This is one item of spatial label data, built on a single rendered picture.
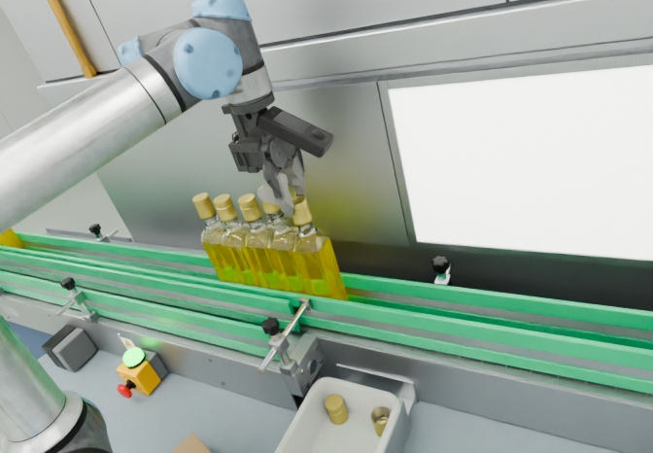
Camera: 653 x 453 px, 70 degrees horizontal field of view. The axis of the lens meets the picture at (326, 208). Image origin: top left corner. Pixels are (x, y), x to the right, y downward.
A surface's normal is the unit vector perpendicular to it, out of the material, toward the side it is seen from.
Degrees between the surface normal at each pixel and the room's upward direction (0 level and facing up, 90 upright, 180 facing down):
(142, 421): 0
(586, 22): 90
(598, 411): 90
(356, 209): 90
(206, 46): 90
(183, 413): 0
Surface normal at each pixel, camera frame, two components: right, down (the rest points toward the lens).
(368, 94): -0.44, 0.55
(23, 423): 0.45, 0.34
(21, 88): 0.86, 0.04
